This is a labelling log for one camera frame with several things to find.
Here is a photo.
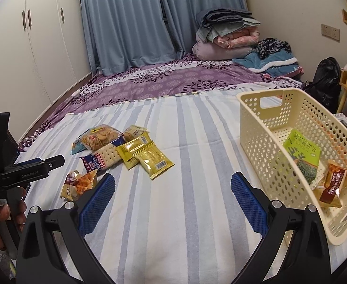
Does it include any blue white striped sheet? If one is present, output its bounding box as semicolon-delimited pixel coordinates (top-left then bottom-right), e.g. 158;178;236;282
10;87;347;284

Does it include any purple floral bedsheet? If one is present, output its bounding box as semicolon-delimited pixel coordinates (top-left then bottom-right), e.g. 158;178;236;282
17;55;305;152

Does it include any orange brown pastry packet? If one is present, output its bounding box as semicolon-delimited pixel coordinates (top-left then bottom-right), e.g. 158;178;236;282
321;159;347;203

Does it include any light green folded blanket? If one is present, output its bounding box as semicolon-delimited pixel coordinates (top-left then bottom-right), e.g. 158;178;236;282
195;24;223;44

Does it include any blue striped cracker packet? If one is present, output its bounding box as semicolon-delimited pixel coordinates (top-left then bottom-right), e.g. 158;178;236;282
79;141;124;173

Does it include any small tan biscuit packet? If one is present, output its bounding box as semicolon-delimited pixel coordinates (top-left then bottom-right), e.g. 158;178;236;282
123;126;148;142

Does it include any dark grey folded blanket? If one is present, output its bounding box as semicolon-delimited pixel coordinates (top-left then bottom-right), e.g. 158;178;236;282
200;9;261;33

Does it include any clear round biscuit bag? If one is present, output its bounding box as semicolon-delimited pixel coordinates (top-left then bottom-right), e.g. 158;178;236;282
74;124;125;153

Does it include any green seaweed packet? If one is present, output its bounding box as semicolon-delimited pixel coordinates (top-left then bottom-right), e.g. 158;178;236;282
282;129;322;184

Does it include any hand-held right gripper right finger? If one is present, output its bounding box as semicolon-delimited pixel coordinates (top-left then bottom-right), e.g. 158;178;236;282
230;172;330;284

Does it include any yellow foil packet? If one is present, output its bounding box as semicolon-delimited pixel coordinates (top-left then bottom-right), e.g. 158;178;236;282
116;133;154;170
131;147;174;181

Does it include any pink folded quilt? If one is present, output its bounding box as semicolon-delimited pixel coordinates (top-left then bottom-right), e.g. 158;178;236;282
212;27;261;49

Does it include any beige wall socket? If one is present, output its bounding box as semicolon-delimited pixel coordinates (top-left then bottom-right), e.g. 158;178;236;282
321;24;341;40

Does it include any cream perforated plastic basket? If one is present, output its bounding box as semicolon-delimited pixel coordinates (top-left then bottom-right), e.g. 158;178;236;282
236;88;347;246

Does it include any leopard print cloth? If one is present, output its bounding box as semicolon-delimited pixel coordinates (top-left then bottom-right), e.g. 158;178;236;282
251;38;293;60

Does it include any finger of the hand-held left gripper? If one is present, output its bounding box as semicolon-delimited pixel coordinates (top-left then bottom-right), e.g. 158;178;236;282
23;155;65;184
15;158;45;170

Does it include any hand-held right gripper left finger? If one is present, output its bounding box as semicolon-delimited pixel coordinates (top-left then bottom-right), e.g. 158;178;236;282
15;173;116;284

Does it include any blue fleece blanket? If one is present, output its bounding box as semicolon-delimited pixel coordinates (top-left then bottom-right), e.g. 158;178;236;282
232;50;300;78

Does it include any lilac folded quilt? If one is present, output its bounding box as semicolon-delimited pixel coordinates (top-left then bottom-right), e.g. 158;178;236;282
192;42;257;62

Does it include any brown waffle packet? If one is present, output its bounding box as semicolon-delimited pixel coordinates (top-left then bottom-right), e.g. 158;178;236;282
60;170;99;202

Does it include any black leather bag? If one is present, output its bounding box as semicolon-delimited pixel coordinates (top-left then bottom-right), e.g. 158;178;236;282
303;58;343;113

